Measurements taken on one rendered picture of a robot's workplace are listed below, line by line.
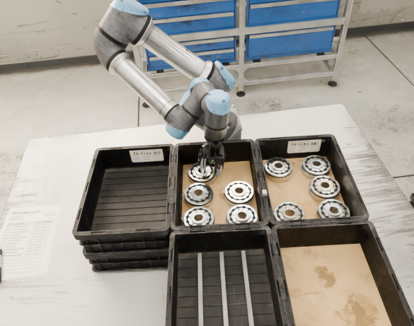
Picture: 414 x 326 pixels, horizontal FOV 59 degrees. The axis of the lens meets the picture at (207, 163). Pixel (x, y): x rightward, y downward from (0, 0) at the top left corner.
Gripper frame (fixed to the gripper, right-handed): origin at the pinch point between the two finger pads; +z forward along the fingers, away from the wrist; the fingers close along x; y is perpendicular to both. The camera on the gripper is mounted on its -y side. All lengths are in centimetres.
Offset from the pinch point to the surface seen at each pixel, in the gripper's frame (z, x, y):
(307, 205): -1.8, 32.8, 16.9
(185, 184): 3.3, -9.3, 3.3
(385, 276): -11, 45, 48
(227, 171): 1.3, 6.7, -1.7
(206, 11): 9, 4, -176
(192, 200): 0.1, -6.8, 14.1
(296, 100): 75, 86, -163
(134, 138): 19, -34, -41
